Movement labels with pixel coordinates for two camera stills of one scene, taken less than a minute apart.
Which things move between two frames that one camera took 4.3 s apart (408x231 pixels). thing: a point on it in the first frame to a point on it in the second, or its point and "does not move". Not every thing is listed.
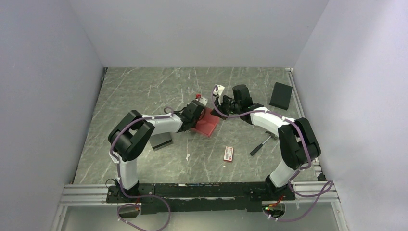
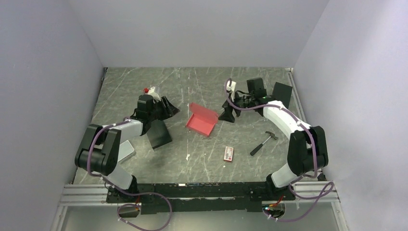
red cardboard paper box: [207, 122] does not move
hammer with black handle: [258, 147] does not move
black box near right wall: [281, 96] does not move
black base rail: [200, 197] does not move
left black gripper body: [195, 121] to [157, 112]
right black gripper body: [227, 107] to [243, 101]
